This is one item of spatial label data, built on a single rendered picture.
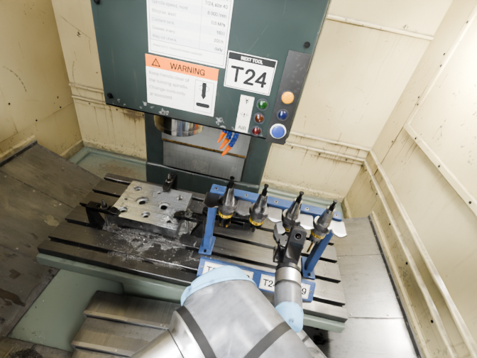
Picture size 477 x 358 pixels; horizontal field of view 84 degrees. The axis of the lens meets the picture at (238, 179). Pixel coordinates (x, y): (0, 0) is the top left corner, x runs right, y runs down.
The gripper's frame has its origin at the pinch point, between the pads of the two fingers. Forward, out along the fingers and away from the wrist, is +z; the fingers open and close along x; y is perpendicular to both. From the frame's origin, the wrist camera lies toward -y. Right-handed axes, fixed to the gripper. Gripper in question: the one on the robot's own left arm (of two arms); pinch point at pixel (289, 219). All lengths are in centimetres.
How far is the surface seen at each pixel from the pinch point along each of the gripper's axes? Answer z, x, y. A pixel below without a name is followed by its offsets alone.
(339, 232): -3.1, 16.4, -2.1
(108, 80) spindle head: -10, -54, -39
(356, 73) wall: 92, 29, -30
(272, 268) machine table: 2.0, 2.2, 32.8
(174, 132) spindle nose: 2.0, -42.0, -22.4
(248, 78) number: -10, -23, -47
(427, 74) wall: 78, 57, -39
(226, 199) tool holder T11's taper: -2.8, -22.5, -5.0
